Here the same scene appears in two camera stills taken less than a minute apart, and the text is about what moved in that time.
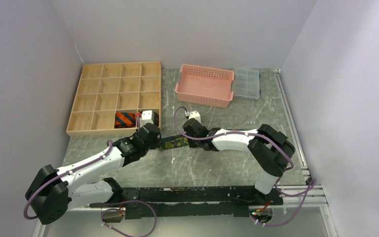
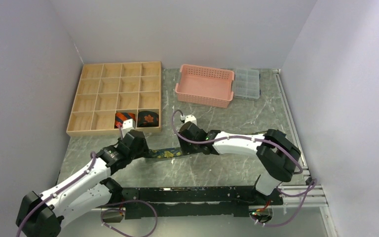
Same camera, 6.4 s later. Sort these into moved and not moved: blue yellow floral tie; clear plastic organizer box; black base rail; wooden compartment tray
Moved: blue yellow floral tie
Not moved: clear plastic organizer box; black base rail; wooden compartment tray
